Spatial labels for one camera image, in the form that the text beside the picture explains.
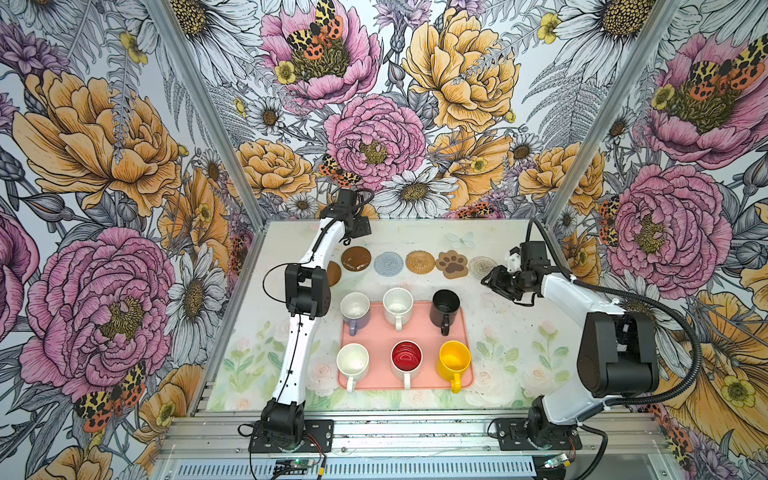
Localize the scratched dark wooden coaster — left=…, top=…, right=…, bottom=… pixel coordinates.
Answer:
left=341, top=246, right=372, bottom=272

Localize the beige woven small coaster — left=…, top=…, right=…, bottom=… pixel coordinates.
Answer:
left=468, top=256, right=497, bottom=280

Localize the grey woven round coaster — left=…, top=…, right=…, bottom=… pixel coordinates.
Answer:
left=374, top=251, right=405, bottom=277

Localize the large plain wooden coaster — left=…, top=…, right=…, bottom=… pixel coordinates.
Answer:
left=327, top=261, right=342, bottom=287

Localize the brown paw shaped coaster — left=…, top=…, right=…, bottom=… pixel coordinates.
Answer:
left=435, top=250, right=469, bottom=280

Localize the tan rattan round coaster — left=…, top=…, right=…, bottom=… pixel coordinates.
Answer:
left=405, top=250, right=436, bottom=275

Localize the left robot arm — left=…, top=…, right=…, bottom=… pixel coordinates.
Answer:
left=259, top=188, right=374, bottom=450

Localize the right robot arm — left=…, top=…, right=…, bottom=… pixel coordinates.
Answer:
left=481, top=241, right=660, bottom=448

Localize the black mug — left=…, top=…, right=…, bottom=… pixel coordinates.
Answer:
left=429, top=289, right=461, bottom=336

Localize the lavender mug white inside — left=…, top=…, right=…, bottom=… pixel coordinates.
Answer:
left=340, top=292, right=371, bottom=336

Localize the white speckled mug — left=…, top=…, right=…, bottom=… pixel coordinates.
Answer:
left=382, top=287, right=414, bottom=332

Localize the yellow mug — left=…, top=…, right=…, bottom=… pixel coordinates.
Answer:
left=436, top=340, right=472, bottom=394

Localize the pink silicone tray mat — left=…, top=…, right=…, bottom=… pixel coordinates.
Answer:
left=337, top=300, right=475, bottom=392

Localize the red inside mug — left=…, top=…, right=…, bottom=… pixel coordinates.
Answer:
left=390, top=340, right=424, bottom=390

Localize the green circuit board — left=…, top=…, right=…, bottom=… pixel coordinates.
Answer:
left=270, top=458, right=317, bottom=480

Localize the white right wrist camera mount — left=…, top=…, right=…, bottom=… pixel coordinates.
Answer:
left=506, top=253, right=521, bottom=274

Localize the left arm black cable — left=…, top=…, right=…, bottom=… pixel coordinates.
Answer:
left=262, top=190, right=376, bottom=421

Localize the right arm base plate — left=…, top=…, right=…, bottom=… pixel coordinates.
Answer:
left=487, top=417, right=582, bottom=451

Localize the aluminium front rail frame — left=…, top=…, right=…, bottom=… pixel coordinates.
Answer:
left=151, top=410, right=684, bottom=479

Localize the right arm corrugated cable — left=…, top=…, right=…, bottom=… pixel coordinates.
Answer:
left=526, top=217, right=703, bottom=480

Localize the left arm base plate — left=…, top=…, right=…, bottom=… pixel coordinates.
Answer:
left=248, top=419, right=335, bottom=454

